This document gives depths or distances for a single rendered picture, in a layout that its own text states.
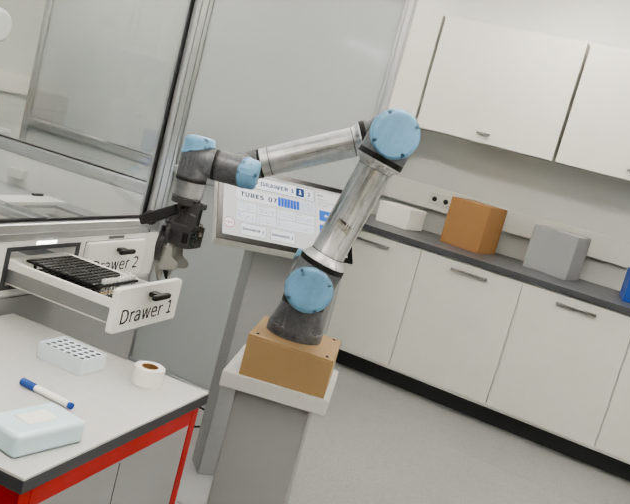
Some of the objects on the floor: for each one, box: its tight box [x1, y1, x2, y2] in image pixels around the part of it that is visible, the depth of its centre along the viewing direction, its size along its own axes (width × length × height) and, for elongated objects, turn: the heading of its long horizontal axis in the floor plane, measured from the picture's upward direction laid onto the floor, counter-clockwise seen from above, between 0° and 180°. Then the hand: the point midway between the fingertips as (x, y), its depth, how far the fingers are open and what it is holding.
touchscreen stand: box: [175, 250, 294, 504], centre depth 299 cm, size 50×45×102 cm
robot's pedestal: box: [207, 344, 338, 504], centre depth 222 cm, size 30×30×76 cm
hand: (160, 273), depth 200 cm, fingers open, 3 cm apart
